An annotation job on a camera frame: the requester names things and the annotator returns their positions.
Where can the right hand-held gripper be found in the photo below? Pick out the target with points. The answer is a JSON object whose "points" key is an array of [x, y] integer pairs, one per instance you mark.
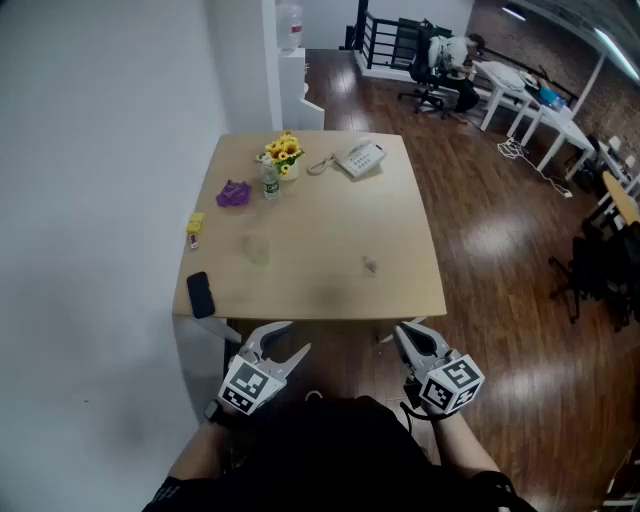
{"points": [[447, 382]]}

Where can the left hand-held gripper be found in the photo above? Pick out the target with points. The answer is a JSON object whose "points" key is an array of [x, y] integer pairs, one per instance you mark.
{"points": [[249, 385]]}

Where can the small grey item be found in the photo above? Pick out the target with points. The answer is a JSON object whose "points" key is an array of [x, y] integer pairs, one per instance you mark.
{"points": [[370, 265]]}

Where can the clear plastic cup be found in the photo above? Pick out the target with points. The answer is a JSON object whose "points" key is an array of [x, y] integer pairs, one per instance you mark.
{"points": [[256, 248]]}

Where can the person's left forearm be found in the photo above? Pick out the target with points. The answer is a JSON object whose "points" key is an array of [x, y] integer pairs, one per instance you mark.
{"points": [[210, 447]]}

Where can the person's right forearm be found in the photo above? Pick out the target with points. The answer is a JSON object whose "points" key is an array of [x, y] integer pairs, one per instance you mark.
{"points": [[462, 445]]}

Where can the black smartphone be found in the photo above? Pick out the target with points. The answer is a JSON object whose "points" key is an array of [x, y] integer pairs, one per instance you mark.
{"points": [[200, 295]]}

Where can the person's black clothed torso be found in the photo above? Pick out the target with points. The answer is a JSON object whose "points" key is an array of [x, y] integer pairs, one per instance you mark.
{"points": [[330, 455]]}

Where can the small yellow box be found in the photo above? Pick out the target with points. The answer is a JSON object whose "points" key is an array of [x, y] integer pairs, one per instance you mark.
{"points": [[195, 222]]}

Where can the purple toy grapes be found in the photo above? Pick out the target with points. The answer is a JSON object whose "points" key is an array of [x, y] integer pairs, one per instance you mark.
{"points": [[233, 194]]}

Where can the clear water bottle green label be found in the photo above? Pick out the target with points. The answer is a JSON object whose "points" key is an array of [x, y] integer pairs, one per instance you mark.
{"points": [[270, 181]]}

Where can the black chair with armrests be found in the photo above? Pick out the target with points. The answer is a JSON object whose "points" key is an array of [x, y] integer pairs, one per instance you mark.
{"points": [[595, 280]]}

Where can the sunflower bouquet in white pot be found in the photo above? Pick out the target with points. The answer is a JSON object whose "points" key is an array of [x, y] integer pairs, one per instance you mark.
{"points": [[285, 155]]}

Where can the white desk telephone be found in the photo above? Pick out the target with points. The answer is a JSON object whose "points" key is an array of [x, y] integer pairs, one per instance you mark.
{"points": [[357, 159]]}

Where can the round wooden table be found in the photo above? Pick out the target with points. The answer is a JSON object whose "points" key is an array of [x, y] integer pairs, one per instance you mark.
{"points": [[621, 199]]}

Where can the white water dispenser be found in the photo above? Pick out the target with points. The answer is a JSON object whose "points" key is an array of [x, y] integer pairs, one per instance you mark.
{"points": [[295, 90]]}

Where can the long white desk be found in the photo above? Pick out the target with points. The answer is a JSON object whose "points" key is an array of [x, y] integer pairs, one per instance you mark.
{"points": [[530, 107]]}

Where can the black office chair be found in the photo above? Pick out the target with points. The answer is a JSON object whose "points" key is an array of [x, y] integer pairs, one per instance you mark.
{"points": [[422, 65]]}

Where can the black metal railing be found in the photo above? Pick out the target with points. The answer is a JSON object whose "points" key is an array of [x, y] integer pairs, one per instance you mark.
{"points": [[377, 37]]}

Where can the large water cooler bottle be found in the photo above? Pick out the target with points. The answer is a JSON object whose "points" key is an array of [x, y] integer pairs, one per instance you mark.
{"points": [[290, 25]]}

